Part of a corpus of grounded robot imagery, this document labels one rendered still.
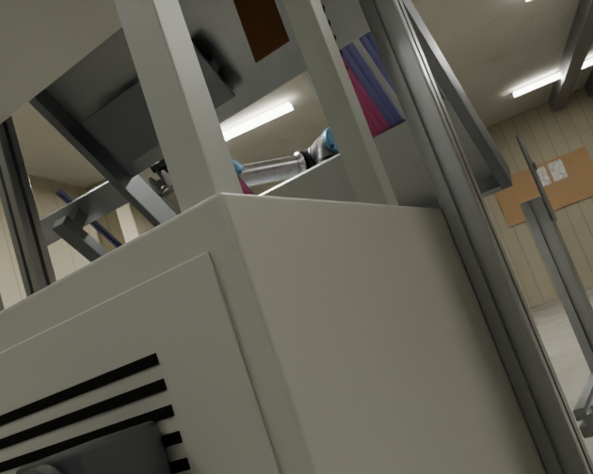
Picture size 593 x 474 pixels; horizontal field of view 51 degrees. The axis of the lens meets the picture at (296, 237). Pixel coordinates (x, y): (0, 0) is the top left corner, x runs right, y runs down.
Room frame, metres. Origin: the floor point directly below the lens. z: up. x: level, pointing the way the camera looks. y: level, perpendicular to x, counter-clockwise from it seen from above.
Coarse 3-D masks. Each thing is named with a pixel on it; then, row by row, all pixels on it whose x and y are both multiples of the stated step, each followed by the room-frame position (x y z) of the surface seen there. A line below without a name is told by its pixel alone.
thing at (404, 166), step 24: (456, 120) 1.10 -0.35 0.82; (384, 144) 1.15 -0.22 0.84; (408, 144) 1.14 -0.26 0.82; (312, 168) 1.21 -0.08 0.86; (336, 168) 1.20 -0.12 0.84; (408, 168) 1.19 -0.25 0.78; (480, 168) 1.17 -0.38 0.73; (264, 192) 1.28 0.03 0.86; (288, 192) 1.26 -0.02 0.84; (312, 192) 1.25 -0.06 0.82; (336, 192) 1.25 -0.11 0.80; (408, 192) 1.23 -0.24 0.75; (432, 192) 1.22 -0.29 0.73
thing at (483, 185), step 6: (486, 180) 1.18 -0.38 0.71; (492, 180) 1.17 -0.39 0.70; (480, 186) 1.18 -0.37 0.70; (486, 186) 1.17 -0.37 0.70; (492, 186) 1.16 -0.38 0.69; (498, 186) 1.15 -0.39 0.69; (486, 192) 1.16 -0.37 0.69; (492, 192) 1.16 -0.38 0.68; (432, 204) 1.24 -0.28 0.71; (438, 204) 1.23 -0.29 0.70
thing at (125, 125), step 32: (192, 0) 0.97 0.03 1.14; (224, 0) 0.97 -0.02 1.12; (320, 0) 0.95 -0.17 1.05; (352, 0) 0.95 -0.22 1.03; (192, 32) 1.01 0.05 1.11; (224, 32) 1.01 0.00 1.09; (288, 32) 1.00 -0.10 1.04; (352, 32) 0.99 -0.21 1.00; (96, 64) 1.08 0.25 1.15; (128, 64) 1.07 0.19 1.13; (224, 64) 1.05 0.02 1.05; (256, 64) 1.05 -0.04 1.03; (288, 64) 1.04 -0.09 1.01; (64, 96) 1.14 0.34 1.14; (96, 96) 1.13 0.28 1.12; (128, 96) 1.08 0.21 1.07; (224, 96) 1.06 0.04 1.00; (256, 96) 1.10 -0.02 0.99; (96, 128) 1.14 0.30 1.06; (128, 128) 1.14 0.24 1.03; (128, 160) 1.19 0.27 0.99; (160, 160) 1.23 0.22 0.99
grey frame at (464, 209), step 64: (384, 0) 0.68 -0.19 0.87; (384, 64) 0.70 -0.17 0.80; (0, 128) 1.04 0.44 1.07; (448, 128) 0.69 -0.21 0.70; (0, 192) 1.05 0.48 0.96; (448, 192) 0.69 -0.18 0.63; (512, 320) 0.68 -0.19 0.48; (576, 320) 1.13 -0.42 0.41; (512, 384) 0.70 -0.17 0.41; (576, 448) 0.68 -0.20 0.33
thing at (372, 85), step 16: (368, 32) 1.00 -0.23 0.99; (352, 48) 1.02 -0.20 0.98; (368, 48) 1.02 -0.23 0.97; (352, 64) 1.04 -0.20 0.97; (368, 64) 1.04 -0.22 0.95; (352, 80) 1.07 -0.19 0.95; (368, 80) 1.06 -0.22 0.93; (384, 80) 1.06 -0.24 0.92; (368, 96) 1.09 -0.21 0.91; (384, 96) 1.08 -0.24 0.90; (368, 112) 1.11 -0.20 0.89; (384, 112) 1.11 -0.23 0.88; (400, 112) 1.11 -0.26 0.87; (384, 128) 1.13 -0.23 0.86
